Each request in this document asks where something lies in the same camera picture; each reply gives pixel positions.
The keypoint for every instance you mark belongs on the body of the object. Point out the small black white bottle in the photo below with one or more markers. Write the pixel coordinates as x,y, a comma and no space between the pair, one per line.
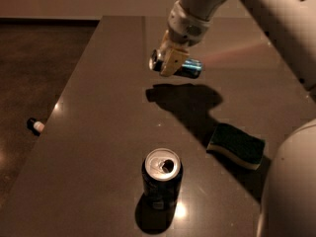
35,125

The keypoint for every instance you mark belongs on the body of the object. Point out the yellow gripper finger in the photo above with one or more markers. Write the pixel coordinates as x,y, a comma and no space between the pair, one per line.
165,43
172,58

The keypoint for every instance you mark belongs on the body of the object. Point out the silver blue redbull can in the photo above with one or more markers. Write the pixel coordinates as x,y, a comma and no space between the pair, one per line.
191,68

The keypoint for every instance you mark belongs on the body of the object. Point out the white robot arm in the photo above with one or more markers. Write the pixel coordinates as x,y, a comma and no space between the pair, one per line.
285,184

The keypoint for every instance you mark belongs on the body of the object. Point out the dark blue upright soda can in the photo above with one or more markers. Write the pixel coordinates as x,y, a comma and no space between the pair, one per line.
162,173

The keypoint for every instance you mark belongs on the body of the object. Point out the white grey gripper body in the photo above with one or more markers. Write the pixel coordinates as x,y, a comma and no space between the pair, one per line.
185,31

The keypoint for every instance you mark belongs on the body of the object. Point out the green yellow sponge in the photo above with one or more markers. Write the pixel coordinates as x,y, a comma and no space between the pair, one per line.
238,146

